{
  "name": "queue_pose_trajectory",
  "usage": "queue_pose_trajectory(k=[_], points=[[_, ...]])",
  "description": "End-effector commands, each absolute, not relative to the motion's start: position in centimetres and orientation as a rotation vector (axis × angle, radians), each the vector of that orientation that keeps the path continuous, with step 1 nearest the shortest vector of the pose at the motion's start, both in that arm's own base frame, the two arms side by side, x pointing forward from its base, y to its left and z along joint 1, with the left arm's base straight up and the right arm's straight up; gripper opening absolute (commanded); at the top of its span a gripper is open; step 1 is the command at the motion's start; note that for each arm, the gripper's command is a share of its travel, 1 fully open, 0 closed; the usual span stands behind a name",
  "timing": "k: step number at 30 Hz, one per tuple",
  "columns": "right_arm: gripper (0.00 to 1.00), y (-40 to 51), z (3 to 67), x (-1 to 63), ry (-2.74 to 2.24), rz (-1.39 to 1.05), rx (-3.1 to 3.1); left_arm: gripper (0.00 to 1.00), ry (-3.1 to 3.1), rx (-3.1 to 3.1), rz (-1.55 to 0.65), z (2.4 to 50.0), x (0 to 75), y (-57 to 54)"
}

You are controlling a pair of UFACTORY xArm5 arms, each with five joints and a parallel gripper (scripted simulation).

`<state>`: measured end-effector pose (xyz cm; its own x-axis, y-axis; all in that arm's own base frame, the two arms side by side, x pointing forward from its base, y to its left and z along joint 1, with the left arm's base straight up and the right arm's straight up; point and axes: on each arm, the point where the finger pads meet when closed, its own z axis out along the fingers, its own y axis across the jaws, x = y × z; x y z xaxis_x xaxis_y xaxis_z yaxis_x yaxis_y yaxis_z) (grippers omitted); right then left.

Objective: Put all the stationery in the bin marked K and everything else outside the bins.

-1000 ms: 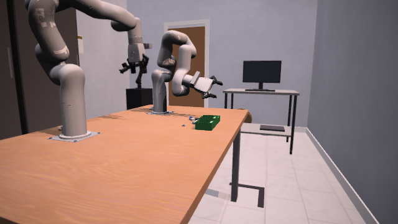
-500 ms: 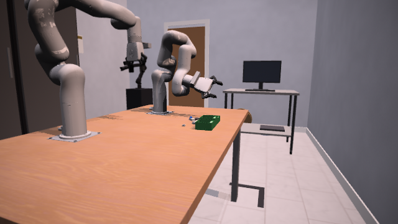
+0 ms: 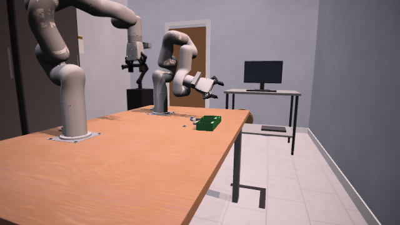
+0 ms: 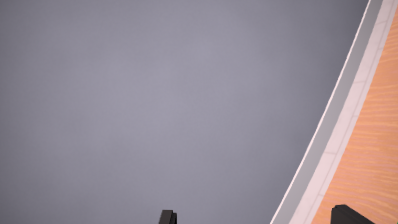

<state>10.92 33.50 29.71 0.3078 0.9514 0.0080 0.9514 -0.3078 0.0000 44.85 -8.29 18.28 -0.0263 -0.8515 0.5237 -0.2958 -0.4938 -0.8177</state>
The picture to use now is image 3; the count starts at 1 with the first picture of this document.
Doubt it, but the green three-compartment bin rack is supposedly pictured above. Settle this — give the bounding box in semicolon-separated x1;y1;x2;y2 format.
196;116;221;131

